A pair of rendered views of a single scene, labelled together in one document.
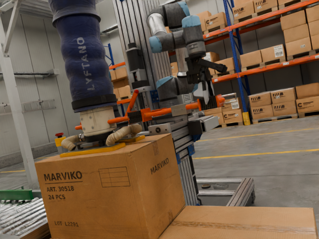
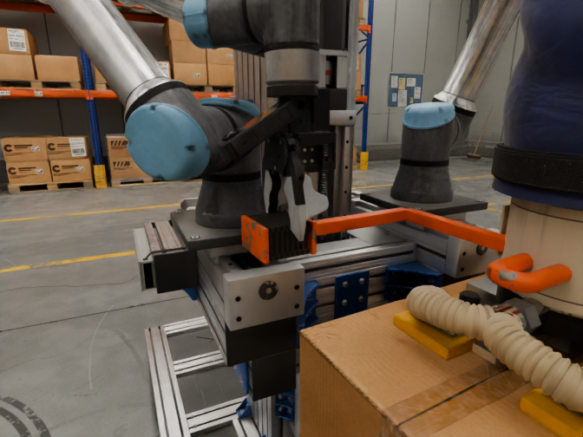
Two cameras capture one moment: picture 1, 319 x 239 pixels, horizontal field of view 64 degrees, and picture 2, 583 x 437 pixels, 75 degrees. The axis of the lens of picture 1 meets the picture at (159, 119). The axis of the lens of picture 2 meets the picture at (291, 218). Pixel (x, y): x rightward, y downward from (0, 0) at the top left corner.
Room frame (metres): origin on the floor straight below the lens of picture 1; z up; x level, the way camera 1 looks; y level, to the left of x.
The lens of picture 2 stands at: (1.38, 0.89, 1.25)
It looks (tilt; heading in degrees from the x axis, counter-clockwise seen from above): 15 degrees down; 305
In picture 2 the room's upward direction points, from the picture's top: straight up
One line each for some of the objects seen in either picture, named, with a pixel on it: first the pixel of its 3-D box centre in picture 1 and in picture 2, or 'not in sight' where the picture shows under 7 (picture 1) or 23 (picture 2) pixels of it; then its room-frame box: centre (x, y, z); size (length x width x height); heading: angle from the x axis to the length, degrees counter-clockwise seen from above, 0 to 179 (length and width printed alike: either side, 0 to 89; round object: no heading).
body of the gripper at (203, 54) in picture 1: (198, 69); not in sight; (1.08, -0.20, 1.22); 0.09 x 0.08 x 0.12; 63
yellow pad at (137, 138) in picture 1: (114, 139); (498, 298); (1.42, 0.27, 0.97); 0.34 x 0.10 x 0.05; 63
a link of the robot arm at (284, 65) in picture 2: not in sight; (291, 71); (1.70, 0.43, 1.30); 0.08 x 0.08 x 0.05
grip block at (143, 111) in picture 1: (139, 115); not in sight; (1.22, 0.09, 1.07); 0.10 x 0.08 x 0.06; 153
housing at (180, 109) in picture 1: (181, 109); not in sight; (1.13, -0.10, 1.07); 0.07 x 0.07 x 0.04; 63
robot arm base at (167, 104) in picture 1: (169, 105); (422, 178); (1.65, -0.08, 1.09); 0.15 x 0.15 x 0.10
